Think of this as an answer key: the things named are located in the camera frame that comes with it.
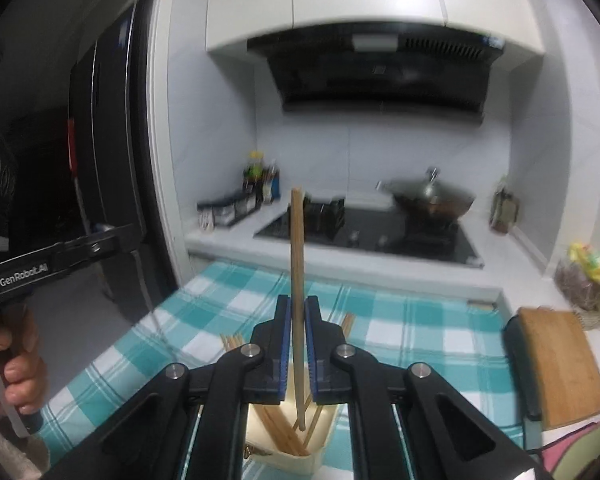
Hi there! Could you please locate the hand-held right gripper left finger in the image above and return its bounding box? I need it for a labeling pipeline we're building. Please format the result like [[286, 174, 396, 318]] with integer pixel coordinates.
[[45, 296, 290, 480]]

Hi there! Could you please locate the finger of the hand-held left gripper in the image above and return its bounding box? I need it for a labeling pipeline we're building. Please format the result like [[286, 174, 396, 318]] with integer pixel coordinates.
[[62, 224, 149, 270]]

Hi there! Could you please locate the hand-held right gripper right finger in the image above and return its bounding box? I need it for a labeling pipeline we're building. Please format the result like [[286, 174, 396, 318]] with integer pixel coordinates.
[[305, 296, 556, 480]]

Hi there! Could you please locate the cream ribbed utensil holder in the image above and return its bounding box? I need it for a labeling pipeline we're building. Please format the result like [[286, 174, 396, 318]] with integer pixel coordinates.
[[242, 400, 342, 477]]

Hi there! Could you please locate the person's left hand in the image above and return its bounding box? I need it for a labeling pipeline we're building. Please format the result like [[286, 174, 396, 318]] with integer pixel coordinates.
[[0, 309, 49, 414]]

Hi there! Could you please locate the teal white checkered tablecloth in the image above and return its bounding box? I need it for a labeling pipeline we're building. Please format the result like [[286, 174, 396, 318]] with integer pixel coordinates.
[[40, 260, 531, 480]]

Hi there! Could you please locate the white kitchen counter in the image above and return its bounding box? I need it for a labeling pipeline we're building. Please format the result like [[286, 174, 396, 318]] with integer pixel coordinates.
[[184, 191, 552, 302]]

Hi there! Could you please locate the black spice jar rack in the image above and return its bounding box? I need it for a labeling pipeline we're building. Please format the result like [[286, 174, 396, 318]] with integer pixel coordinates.
[[197, 192, 259, 229]]

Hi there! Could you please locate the dark refrigerator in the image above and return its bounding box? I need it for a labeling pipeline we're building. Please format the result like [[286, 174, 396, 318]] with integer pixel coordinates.
[[0, 0, 187, 361]]

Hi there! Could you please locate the black glass cooktop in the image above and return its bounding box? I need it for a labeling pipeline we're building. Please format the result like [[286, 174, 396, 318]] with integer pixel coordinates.
[[253, 204, 484, 267]]

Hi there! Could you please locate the black burner grate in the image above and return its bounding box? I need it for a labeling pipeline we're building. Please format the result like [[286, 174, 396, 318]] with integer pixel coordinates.
[[302, 195, 347, 232]]

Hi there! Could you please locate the yellow capped sauce bottle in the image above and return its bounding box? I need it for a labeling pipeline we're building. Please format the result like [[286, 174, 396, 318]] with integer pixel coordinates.
[[243, 152, 264, 195]]

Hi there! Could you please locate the dark wok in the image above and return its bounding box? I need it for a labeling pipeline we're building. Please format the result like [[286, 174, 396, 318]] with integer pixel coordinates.
[[390, 191, 477, 227]]

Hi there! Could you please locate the black flat appliance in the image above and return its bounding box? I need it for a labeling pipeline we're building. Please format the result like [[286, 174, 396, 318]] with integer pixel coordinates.
[[502, 317, 545, 422]]

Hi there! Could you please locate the wooden cutting board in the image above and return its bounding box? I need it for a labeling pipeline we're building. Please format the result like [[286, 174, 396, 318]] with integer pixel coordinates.
[[517, 307, 600, 432]]

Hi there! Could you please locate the bag with yellow items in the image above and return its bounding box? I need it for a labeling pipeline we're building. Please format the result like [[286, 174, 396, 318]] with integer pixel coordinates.
[[553, 242, 600, 332]]

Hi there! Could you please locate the pink green patterned cloth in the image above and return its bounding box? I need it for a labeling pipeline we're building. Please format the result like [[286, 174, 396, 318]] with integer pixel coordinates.
[[539, 421, 600, 480]]

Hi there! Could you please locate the black range hood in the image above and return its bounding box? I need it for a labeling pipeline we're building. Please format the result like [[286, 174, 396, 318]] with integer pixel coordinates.
[[246, 22, 507, 126]]

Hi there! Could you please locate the white wrist strap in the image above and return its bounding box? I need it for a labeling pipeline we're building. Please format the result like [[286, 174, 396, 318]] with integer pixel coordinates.
[[0, 352, 32, 437]]

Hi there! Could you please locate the brown bottle by wall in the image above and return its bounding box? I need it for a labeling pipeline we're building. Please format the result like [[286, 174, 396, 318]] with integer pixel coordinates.
[[489, 177, 522, 236]]

